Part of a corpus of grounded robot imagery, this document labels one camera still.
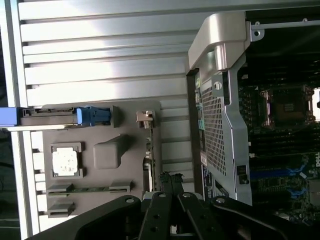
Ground CPU socket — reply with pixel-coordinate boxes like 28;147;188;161
259;84;316;131

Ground silver CPU chip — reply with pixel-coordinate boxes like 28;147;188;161
51;146;79;178

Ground open black PC case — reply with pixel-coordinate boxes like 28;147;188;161
186;11;320;217

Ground grey plastic parts rack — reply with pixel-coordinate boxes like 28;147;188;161
41;99;164;222

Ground green Dell motherboard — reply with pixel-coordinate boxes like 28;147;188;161
237;79;320;217

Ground silver hard disk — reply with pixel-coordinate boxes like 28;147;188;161
19;106;79;126

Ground blue expansion slot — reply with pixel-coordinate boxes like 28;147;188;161
249;169;296;178

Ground blue plastic disk carrier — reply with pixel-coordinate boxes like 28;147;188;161
0;105;111;128

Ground black case release latch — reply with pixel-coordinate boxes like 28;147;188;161
235;163;251;186

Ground green RAM stick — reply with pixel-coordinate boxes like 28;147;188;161
47;185;131;194

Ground metal socket cover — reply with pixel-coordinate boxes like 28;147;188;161
311;86;320;120

